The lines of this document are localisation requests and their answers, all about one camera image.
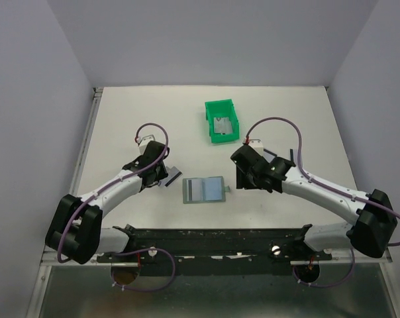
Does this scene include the green leather card holder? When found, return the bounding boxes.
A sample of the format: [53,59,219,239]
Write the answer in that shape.
[182,176,231,204]

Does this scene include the silver magnetic stripe card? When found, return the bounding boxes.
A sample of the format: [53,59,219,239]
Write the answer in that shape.
[187,179,203,202]

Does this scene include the patterned credit card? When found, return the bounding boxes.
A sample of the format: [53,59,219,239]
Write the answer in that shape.
[166,166,179,178]

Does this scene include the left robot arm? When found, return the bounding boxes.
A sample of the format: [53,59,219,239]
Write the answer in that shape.
[45,140,170,264]

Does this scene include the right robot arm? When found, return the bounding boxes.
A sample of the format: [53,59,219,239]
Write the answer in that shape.
[230,145,397,260]

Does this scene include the silver card near right gripper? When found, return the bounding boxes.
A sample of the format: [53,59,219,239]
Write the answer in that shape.
[263,148,277,162]

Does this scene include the far right silver card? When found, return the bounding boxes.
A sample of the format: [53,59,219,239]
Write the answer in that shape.
[289,148,299,166]

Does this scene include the silver card in bin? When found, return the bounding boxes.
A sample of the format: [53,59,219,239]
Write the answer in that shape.
[213,117,233,135]

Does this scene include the green plastic bin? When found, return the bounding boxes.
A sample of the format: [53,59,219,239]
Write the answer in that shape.
[205,99,240,144]

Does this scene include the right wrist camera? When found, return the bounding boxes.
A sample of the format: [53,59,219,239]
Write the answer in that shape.
[244,138,264,156]

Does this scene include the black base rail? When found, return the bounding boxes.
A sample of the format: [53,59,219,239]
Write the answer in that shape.
[97,226,332,276]

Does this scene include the right aluminium frame extrusion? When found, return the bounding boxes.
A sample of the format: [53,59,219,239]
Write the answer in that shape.
[325,252,396,317]

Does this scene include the aluminium frame extrusion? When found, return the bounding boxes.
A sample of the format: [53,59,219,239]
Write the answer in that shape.
[325,252,396,317]
[26,87,104,317]

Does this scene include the left aluminium frame extrusion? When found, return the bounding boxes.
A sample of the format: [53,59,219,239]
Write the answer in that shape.
[26,87,104,317]

